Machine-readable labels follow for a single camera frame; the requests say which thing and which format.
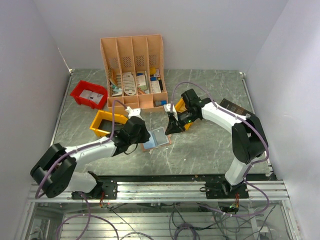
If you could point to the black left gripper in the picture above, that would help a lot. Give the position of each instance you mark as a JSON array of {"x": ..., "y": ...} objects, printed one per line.
[{"x": 146, "y": 134}]

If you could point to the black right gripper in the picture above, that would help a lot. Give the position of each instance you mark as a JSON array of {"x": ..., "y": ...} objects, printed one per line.
[{"x": 174, "y": 126}]

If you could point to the black card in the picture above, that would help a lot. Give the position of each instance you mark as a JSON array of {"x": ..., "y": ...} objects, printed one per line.
[{"x": 160, "y": 138}]

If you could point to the pink leather card holder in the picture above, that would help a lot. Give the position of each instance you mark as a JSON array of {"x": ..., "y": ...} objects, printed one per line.
[{"x": 150, "y": 144}]

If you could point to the yellow bin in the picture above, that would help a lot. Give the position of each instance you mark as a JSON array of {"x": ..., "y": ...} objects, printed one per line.
[
  {"x": 181, "y": 107},
  {"x": 102, "y": 123}
]

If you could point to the red plastic bin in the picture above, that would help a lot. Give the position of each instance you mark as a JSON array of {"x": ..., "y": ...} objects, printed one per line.
[{"x": 92, "y": 87}]

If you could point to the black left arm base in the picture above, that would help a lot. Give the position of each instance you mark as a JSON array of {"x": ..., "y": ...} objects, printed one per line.
[{"x": 100, "y": 190}]

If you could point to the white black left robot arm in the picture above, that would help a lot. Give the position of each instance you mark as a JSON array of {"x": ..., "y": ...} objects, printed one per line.
[{"x": 55, "y": 170}]

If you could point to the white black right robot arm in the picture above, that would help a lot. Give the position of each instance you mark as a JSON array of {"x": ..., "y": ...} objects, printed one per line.
[{"x": 248, "y": 139}]

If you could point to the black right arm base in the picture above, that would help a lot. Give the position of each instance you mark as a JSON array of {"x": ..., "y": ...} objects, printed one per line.
[{"x": 223, "y": 190}]

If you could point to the cards in red bin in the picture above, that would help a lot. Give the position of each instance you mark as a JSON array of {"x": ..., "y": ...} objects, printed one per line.
[{"x": 91, "y": 96}]

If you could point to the blue grey cylinder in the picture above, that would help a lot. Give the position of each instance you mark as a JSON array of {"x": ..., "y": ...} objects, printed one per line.
[{"x": 160, "y": 103}]

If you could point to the white oval perforated board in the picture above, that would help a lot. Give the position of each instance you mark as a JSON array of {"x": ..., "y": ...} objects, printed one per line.
[{"x": 129, "y": 86}]

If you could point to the white box in organizer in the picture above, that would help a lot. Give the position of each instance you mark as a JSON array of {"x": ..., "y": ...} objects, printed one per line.
[{"x": 141, "y": 82}]

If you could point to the black book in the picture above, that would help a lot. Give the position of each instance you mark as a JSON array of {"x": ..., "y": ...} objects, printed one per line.
[{"x": 235, "y": 108}]

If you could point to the peach plastic desk organizer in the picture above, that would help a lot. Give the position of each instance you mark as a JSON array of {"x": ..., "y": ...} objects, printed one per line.
[{"x": 136, "y": 54}]

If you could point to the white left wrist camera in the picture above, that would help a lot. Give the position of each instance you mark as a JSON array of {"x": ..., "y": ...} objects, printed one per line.
[{"x": 133, "y": 113}]

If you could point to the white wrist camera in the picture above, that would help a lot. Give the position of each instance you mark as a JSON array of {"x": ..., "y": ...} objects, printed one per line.
[
  {"x": 133, "y": 113},
  {"x": 171, "y": 111}
]

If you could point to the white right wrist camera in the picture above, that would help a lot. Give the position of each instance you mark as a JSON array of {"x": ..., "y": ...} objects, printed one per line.
[{"x": 171, "y": 111}]

